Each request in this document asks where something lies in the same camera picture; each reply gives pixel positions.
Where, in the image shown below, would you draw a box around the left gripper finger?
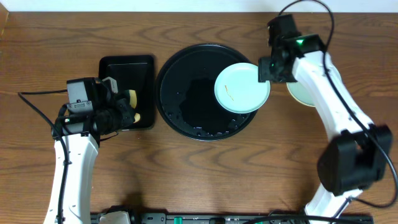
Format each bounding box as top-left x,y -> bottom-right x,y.
102,77 -> 118,93
116,98 -> 136,128

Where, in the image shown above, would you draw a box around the light blue plate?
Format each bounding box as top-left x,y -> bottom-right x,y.
286,67 -> 343,108
214,63 -> 271,114

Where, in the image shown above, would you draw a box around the green yellow sponge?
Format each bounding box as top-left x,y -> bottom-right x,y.
124,90 -> 141,123

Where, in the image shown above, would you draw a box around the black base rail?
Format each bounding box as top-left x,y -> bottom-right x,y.
90,206 -> 374,224

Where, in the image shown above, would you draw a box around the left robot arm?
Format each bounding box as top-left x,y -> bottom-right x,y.
44,77 -> 140,223

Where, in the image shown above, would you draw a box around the black rectangular tray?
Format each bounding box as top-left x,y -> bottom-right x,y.
98,55 -> 155,131

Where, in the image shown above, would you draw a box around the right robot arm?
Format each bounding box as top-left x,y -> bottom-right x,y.
258,14 -> 397,223

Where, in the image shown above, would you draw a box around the black round tray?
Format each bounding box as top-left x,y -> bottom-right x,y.
155,44 -> 256,141

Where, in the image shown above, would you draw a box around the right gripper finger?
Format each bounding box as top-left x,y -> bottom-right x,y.
258,57 -> 273,83
267,22 -> 274,47

